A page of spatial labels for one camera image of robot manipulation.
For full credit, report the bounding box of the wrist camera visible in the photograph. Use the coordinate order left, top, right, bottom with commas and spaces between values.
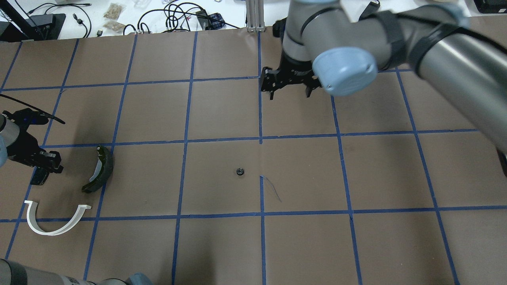
2, 108, 65, 130
272, 18, 287, 40

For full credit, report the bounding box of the black power adapter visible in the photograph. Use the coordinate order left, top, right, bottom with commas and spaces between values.
358, 0, 381, 21

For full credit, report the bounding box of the black monitor stand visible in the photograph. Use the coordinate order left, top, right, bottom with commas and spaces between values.
0, 0, 67, 43

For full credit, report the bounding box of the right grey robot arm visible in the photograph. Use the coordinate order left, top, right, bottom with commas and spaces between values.
260, 0, 507, 153

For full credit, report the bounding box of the white curved plastic bracket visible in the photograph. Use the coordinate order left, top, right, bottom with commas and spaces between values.
25, 200, 92, 236

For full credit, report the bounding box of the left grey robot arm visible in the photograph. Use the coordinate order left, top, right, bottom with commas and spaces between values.
1, 108, 63, 173

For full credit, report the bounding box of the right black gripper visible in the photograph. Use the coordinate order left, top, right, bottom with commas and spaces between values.
259, 53, 322, 100

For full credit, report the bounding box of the aluminium frame post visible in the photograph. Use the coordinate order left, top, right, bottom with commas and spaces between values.
245, 0, 266, 32

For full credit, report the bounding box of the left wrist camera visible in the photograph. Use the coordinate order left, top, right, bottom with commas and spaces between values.
2, 108, 65, 130

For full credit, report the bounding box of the black cable bundle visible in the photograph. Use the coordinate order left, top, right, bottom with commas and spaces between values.
123, 2, 240, 35

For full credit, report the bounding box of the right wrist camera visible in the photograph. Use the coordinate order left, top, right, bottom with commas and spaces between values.
272, 18, 287, 40

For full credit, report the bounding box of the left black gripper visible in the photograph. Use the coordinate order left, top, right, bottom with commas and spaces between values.
8, 131, 64, 173

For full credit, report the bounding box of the green brake shoe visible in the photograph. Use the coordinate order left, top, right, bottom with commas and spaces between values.
81, 145, 114, 194

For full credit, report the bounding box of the black brake pad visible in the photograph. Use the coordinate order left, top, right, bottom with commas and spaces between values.
30, 167, 50, 186

